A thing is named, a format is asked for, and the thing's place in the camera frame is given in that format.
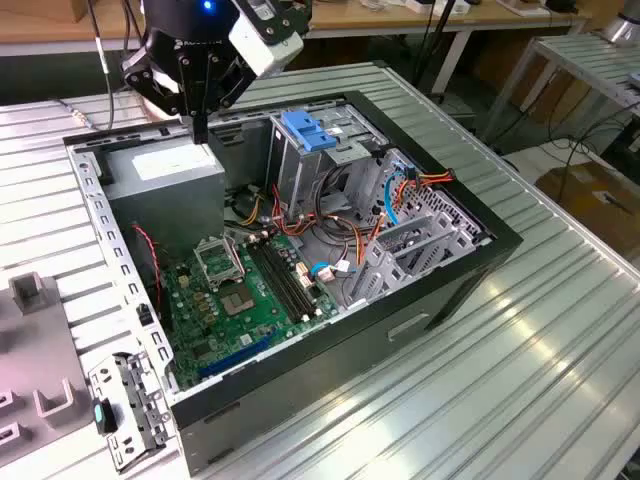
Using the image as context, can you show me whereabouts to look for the grey metal card bracket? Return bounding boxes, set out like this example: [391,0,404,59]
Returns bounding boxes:
[87,351,174,475]

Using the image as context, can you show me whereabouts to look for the red orange wire bundle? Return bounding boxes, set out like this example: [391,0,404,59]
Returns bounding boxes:
[269,183,361,251]

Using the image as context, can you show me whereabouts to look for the CPU socket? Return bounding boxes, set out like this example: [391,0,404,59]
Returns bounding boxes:
[217,282,259,319]

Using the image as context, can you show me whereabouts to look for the black clip with blue tab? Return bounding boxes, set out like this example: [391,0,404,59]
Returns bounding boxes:
[92,397,120,435]

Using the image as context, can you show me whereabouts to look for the black tripod stand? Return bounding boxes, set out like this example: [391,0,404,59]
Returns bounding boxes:
[412,0,459,99]

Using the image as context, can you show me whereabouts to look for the blue SATA wire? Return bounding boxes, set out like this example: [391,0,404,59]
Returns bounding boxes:
[308,159,420,281]

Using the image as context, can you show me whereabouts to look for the green motherboard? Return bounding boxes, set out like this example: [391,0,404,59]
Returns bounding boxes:
[159,232,341,394]

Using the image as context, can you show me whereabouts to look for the thick black cable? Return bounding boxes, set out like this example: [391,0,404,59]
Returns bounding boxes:
[312,164,361,241]

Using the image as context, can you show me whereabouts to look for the blue expansion slot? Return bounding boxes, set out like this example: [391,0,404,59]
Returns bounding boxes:
[198,331,280,380]

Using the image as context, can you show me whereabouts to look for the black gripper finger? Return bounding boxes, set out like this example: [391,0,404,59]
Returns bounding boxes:
[198,54,254,145]
[122,49,200,145]

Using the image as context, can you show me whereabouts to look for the wire locking lever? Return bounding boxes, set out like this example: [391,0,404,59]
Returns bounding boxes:
[227,232,251,281]

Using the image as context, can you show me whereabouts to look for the black open PC case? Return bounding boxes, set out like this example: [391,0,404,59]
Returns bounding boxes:
[62,89,524,479]

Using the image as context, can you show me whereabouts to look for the grey metal disk bay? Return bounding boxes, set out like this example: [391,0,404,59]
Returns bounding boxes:
[343,209,484,307]

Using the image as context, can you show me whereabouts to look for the grey optical drive cage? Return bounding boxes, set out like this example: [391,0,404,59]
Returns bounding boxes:
[267,104,389,221]

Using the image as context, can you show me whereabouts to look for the grey parts rack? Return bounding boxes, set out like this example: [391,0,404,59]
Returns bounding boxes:
[0,271,97,480]

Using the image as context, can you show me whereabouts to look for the red black fan wire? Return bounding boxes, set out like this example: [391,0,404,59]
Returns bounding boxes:
[131,224,164,307]

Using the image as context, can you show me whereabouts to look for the large taped cardboard box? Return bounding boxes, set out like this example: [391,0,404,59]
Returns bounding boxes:
[534,162,640,256]

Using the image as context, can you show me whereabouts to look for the small white plug wire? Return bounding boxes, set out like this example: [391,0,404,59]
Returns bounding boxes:
[317,258,361,285]

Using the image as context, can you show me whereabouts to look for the orange red power wire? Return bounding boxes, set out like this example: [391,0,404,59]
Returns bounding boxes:
[349,168,457,269]

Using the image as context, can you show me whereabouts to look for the metal socket cover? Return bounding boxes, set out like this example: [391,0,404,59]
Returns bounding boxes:
[193,234,246,291]

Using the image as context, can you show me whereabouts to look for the metal slat side table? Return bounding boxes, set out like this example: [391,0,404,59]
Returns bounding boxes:
[482,33,640,146]

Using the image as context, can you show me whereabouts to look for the black RAM slot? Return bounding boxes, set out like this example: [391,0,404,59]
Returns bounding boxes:
[248,241,301,324]
[261,238,314,318]
[267,236,320,314]
[254,239,307,321]

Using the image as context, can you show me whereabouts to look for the blue plastic cage latch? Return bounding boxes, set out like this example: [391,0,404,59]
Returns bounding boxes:
[281,110,337,154]

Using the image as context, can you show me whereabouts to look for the yellow black wire bundle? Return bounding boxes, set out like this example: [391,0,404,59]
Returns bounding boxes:
[224,184,274,229]

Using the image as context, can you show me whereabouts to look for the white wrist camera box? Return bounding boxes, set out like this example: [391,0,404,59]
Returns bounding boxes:
[228,0,305,79]

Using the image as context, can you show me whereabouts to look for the grey power supply unit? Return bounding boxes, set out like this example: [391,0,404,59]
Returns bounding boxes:
[102,137,227,259]

